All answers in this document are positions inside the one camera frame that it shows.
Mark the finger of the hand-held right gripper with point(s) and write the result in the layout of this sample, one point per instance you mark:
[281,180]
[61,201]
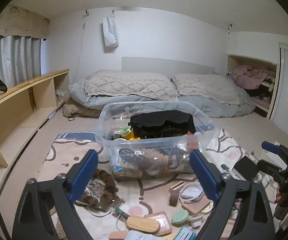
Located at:
[270,146]
[268,168]

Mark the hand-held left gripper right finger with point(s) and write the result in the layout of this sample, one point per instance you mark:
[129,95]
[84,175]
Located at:
[205,175]

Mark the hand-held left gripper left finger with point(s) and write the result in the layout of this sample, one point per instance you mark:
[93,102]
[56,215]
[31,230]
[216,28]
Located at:
[82,175]

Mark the clear plastic storage bin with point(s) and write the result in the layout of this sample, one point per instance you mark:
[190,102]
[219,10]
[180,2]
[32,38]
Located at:
[114,120]

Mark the person's right hand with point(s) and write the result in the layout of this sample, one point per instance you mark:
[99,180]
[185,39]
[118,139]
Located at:
[278,195]

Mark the brown fur scrunchie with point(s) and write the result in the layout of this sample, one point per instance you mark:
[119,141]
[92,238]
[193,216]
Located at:
[104,177]

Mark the green screwdriver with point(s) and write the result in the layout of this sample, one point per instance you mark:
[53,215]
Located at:
[225,166]

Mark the black box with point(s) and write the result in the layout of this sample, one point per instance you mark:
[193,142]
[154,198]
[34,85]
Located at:
[246,167]

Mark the small wooden block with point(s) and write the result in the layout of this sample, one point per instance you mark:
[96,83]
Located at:
[177,186]

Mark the large wooden coaster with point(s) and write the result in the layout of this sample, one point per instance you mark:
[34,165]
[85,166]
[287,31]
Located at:
[196,206]

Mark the brown tape roll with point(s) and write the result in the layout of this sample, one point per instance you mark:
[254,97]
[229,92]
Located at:
[173,197]

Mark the beige bed sheet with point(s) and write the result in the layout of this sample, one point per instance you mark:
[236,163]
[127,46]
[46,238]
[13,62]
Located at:
[233,130]

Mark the green round tin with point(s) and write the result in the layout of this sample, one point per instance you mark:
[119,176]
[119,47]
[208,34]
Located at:
[180,217]

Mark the brown twine spool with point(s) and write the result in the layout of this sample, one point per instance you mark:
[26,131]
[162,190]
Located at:
[156,157]

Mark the printed blanket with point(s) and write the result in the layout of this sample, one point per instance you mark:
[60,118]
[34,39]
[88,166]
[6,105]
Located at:
[153,192]

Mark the dark clothes pile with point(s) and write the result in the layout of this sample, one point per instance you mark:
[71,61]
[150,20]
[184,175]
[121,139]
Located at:
[258,92]

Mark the grey duvet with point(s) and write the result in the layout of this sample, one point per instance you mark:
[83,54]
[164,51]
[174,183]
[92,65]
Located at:
[221,108]

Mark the yellow green round item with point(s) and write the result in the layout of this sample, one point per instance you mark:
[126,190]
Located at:
[129,133]

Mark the blue striped packet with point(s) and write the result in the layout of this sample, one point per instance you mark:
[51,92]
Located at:
[187,235]

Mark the square wooden coaster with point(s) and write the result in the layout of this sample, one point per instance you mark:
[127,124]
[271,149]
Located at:
[162,221]

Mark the beige fluffy bundle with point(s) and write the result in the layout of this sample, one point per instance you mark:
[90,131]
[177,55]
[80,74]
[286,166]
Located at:
[71,110]

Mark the black cloth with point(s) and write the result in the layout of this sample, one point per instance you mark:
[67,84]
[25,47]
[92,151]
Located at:
[158,125]

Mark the pink clothes pile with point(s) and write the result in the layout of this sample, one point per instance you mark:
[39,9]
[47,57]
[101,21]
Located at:
[248,76]

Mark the white printed packet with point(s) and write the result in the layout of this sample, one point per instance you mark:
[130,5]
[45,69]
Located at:
[140,236]

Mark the beige textured pillow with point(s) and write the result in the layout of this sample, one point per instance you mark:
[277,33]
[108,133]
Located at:
[206,87]
[129,85]

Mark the wooden shelf unit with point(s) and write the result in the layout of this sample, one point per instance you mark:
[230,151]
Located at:
[14,110]

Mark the grey curtain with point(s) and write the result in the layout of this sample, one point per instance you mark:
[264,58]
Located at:
[14,60]

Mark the white paper bag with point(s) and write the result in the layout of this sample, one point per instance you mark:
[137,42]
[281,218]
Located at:
[110,32]

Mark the beige printed valance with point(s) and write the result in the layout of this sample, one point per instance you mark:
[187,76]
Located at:
[21,22]

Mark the wall alcove shelf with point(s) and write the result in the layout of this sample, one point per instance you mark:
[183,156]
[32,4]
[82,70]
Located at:
[253,61]

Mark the black wall bracket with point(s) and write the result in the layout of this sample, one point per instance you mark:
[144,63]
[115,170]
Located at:
[230,25]

